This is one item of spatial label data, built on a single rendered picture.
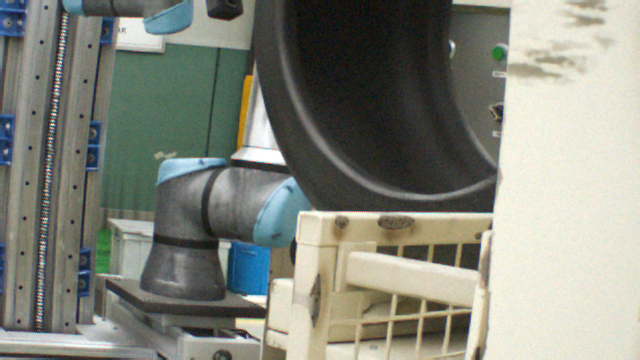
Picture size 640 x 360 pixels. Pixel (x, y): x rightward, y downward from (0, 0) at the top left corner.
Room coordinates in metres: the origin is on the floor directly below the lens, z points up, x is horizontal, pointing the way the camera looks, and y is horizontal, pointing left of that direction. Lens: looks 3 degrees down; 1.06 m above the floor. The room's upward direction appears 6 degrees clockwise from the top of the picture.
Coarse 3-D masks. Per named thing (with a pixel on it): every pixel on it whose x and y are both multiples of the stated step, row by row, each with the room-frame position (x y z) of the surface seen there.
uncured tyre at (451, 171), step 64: (256, 0) 1.49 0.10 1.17; (320, 0) 1.60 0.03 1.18; (384, 0) 1.67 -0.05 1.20; (448, 0) 1.67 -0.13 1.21; (320, 64) 1.59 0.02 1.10; (384, 64) 1.67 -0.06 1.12; (448, 64) 1.67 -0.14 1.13; (320, 128) 1.42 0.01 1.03; (384, 128) 1.64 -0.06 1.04; (448, 128) 1.63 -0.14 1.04; (320, 192) 1.40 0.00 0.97; (384, 192) 1.33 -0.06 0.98; (448, 192) 1.28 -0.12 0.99; (448, 256) 1.30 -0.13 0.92
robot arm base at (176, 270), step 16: (160, 240) 2.16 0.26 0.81; (176, 240) 2.15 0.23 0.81; (160, 256) 2.15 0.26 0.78; (176, 256) 2.15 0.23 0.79; (192, 256) 2.15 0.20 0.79; (208, 256) 2.17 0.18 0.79; (144, 272) 2.17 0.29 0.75; (160, 272) 2.15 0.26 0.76; (176, 272) 2.14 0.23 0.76; (192, 272) 2.14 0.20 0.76; (208, 272) 2.16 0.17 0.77; (144, 288) 2.16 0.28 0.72; (160, 288) 2.14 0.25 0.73; (176, 288) 2.13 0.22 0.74; (192, 288) 2.13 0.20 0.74; (208, 288) 2.15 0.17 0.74; (224, 288) 2.19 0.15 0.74
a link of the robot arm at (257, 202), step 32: (256, 64) 2.14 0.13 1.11; (256, 96) 2.13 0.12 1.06; (256, 128) 2.12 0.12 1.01; (256, 160) 2.09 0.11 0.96; (224, 192) 2.11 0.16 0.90; (256, 192) 2.09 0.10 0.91; (288, 192) 2.08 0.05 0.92; (224, 224) 2.11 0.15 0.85; (256, 224) 2.08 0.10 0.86; (288, 224) 2.10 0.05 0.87
